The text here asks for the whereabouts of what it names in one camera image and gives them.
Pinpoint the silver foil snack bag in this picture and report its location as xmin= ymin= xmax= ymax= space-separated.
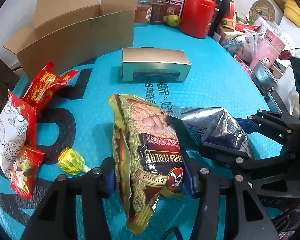
xmin=168 ymin=106 xmax=255 ymax=159

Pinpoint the open cardboard box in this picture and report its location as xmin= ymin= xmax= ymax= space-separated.
xmin=4 ymin=0 xmax=138 ymax=80

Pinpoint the gold rectangular box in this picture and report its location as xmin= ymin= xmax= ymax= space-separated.
xmin=121 ymin=47 xmax=192 ymax=83

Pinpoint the red yellow snack packet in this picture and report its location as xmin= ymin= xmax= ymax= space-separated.
xmin=23 ymin=62 xmax=79 ymax=114

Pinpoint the yellow lollipop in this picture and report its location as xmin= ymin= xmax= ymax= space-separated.
xmin=57 ymin=147 xmax=91 ymax=176

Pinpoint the teal bubble mailer mat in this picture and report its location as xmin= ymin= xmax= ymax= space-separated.
xmin=0 ymin=25 xmax=268 ymax=239

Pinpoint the dark cereal snack bag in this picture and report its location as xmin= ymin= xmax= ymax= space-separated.
xmin=108 ymin=94 xmax=183 ymax=235

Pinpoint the small red candy packet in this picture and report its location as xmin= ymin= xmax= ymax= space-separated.
xmin=10 ymin=145 xmax=45 ymax=200

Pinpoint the red canister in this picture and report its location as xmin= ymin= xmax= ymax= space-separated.
xmin=180 ymin=0 xmax=216 ymax=39

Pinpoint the white patterned snack bag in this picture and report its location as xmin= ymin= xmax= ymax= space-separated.
xmin=0 ymin=92 xmax=37 ymax=180

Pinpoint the pink bottle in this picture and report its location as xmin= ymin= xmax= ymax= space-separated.
xmin=162 ymin=0 xmax=185 ymax=23

